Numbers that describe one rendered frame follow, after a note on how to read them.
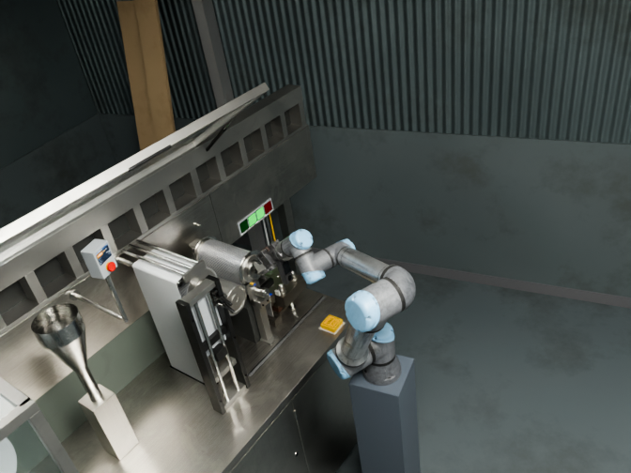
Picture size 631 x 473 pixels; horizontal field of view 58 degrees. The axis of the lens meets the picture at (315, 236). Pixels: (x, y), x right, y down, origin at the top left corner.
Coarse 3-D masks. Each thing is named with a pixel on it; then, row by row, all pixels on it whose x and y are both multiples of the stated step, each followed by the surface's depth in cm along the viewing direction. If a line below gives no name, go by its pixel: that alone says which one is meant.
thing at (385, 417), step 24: (408, 360) 222; (360, 384) 215; (408, 384) 220; (360, 408) 222; (384, 408) 216; (408, 408) 226; (360, 432) 232; (384, 432) 224; (408, 432) 231; (360, 456) 242; (384, 456) 234; (408, 456) 238
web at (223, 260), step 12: (216, 240) 237; (204, 252) 233; (216, 252) 230; (228, 252) 228; (240, 252) 226; (216, 264) 230; (228, 264) 226; (216, 276) 211; (228, 276) 229; (180, 288) 202
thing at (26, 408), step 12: (0, 384) 141; (12, 396) 137; (24, 396) 136; (24, 408) 133; (36, 408) 135; (0, 420) 131; (12, 420) 131; (24, 420) 133; (36, 420) 136; (0, 432) 129; (48, 432) 139; (48, 444) 140; (60, 444) 143; (60, 456) 144; (60, 468) 146; (72, 468) 148
